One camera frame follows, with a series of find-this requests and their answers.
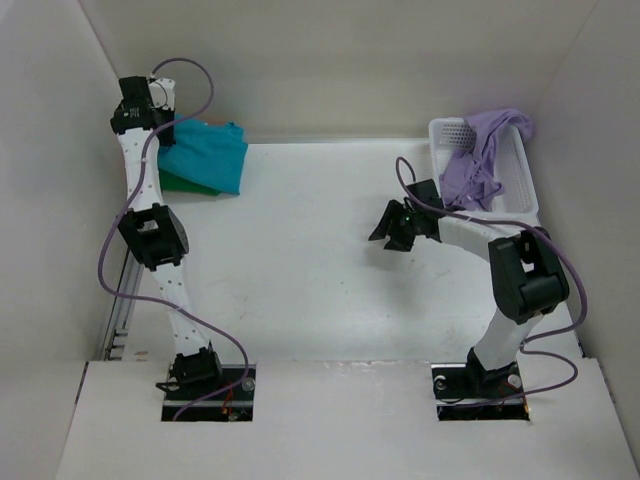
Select green t shirt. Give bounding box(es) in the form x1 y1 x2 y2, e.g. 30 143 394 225
159 170 221 196

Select teal t shirt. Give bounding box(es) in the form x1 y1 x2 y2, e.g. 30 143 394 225
158 115 248 196

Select lilac t shirt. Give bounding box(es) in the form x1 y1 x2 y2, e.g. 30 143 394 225
440 108 534 211

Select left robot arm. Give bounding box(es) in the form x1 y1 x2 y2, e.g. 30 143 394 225
110 76 223 402

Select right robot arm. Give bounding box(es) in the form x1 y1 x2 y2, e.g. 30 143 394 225
369 180 570 408

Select white laundry basket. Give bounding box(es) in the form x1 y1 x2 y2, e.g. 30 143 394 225
429 117 539 220

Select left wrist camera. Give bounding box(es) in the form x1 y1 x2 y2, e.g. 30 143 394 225
148 78 175 111

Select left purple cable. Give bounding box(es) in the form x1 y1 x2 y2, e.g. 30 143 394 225
96 57 251 421

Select purple cable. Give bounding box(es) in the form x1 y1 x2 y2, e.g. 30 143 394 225
395 156 589 409
96 57 251 421

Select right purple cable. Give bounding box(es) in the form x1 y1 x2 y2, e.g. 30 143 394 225
395 156 589 409

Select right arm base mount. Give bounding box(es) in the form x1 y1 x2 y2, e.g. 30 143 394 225
431 362 529 421

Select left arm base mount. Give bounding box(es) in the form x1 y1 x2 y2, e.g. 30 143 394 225
156 364 257 423

